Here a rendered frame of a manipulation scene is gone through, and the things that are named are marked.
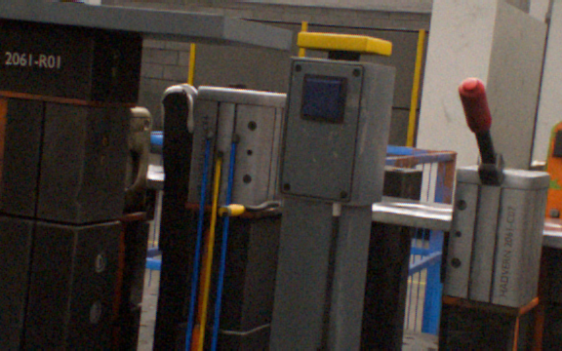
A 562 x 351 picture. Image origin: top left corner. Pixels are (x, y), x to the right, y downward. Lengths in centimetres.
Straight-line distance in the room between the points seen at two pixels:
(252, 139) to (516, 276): 28
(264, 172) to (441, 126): 811
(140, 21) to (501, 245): 36
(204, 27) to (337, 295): 23
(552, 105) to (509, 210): 809
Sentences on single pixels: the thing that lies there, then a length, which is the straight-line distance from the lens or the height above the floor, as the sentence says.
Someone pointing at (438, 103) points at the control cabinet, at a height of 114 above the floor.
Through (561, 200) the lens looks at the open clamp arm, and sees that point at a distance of 131.
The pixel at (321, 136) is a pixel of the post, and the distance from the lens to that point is 86.
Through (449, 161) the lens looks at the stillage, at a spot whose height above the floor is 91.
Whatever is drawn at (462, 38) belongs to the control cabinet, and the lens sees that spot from 916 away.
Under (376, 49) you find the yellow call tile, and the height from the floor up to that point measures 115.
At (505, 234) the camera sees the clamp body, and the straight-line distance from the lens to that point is 98.
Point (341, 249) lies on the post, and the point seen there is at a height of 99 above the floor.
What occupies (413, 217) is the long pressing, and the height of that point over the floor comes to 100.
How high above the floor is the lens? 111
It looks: 4 degrees down
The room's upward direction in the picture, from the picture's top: 6 degrees clockwise
